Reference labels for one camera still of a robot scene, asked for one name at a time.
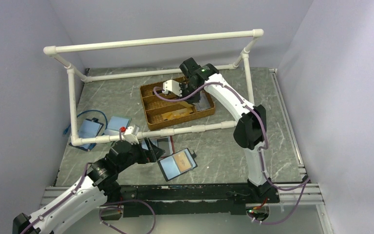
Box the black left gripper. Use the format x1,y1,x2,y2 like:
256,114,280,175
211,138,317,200
117,136,164,172

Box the blue card left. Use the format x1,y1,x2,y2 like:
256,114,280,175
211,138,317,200
74,118,104,152

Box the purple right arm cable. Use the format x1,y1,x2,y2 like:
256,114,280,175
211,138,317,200
152,81,310,226

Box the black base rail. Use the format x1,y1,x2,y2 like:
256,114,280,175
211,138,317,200
104,182,280,217

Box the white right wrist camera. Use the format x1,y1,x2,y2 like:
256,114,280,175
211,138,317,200
162,79,182,97

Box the grey cards in tray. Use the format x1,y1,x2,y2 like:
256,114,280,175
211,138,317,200
194,96,211,112

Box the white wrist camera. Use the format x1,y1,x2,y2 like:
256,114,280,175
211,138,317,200
162,79,182,97
119,125,139,144

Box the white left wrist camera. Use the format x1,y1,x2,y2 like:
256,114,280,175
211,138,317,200
119,125,139,144

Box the brown woven divided tray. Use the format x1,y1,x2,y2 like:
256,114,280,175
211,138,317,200
140,81,216,131

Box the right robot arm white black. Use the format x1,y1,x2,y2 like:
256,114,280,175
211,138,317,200
179,58,272,202

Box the white PVC pipe frame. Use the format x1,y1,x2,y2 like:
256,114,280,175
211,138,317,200
43,29,264,146

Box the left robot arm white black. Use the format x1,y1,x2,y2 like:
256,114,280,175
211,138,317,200
12,138,165,234

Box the gold credit card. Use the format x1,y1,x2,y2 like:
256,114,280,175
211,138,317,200
173,152,191,173

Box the gold card in tray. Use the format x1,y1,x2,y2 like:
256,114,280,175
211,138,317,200
161,101,194,121

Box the blue cable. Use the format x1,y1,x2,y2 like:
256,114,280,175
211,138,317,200
62,109,109,136

